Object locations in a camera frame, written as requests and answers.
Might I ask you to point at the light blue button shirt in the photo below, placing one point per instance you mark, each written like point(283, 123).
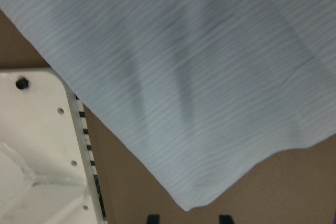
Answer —
point(200, 91)

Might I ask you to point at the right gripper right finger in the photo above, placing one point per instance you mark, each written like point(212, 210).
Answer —
point(226, 219)

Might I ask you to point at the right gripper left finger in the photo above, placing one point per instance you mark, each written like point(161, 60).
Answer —
point(153, 219)

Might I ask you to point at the white central pedestal column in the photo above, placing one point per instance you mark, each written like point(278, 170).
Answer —
point(47, 168)

